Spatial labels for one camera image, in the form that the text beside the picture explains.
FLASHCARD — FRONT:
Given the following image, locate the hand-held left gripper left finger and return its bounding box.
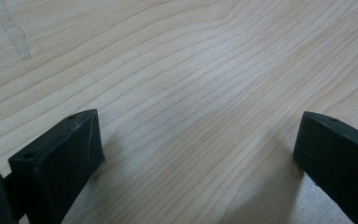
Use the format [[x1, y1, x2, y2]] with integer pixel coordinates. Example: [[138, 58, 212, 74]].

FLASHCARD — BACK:
[[7, 108, 106, 224]]

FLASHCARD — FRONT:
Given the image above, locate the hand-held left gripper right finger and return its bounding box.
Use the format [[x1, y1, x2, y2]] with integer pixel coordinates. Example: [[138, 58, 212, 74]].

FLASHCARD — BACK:
[[293, 110, 358, 224]]

